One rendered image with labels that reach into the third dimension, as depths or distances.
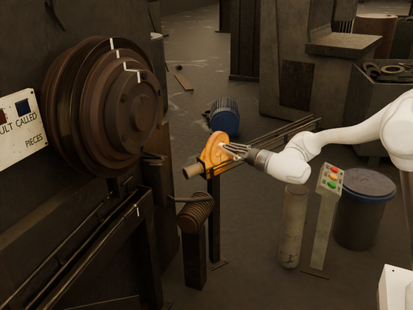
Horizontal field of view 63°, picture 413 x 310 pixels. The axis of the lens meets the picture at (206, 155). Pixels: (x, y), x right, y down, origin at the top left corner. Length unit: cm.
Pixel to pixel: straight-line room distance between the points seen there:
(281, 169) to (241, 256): 93
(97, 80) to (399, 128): 80
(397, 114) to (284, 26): 290
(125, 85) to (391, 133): 72
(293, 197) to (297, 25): 221
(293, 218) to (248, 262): 43
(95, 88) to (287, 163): 74
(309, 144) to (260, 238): 101
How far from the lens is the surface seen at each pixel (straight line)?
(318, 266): 212
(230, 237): 226
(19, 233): 114
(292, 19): 366
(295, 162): 134
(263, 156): 137
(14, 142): 108
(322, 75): 362
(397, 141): 87
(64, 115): 104
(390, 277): 156
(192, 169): 163
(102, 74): 107
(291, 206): 183
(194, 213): 161
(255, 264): 211
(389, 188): 217
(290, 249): 201
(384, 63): 376
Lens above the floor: 153
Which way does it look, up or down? 29 degrees down
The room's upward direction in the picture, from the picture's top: 1 degrees counter-clockwise
